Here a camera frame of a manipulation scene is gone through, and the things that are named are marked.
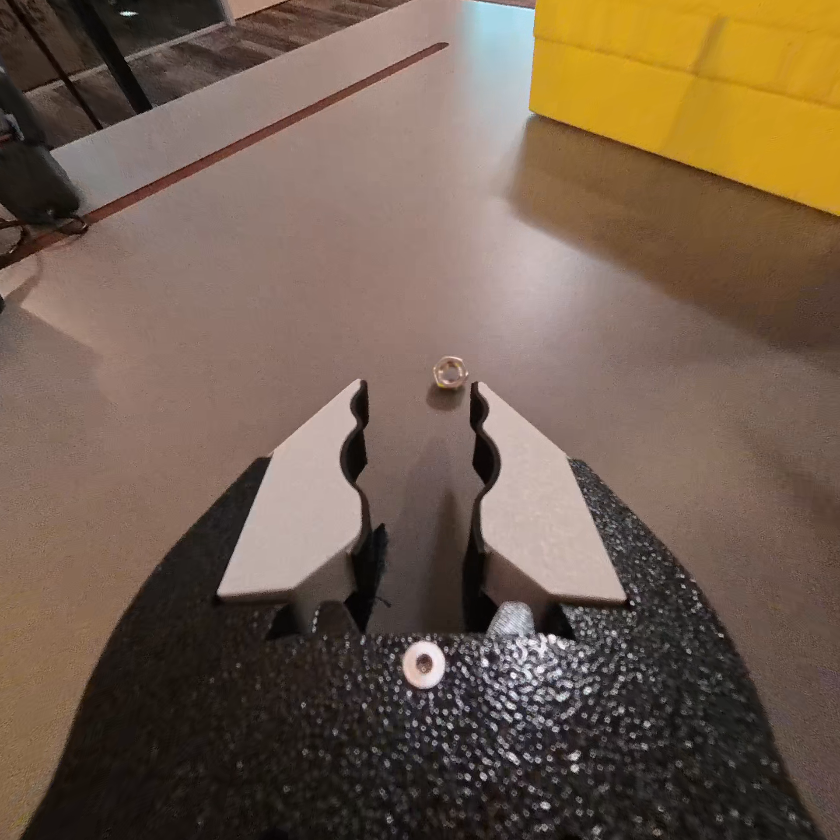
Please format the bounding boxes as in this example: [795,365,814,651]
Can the black stand legs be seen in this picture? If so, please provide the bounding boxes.
[10,0,155,135]

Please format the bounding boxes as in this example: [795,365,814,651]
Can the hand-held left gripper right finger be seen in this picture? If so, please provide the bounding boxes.
[463,382,629,635]

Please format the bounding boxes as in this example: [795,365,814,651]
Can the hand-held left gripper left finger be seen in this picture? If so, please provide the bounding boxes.
[217,379,389,635]

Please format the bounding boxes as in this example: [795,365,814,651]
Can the large yellow plastic bin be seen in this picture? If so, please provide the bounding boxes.
[528,0,840,217]

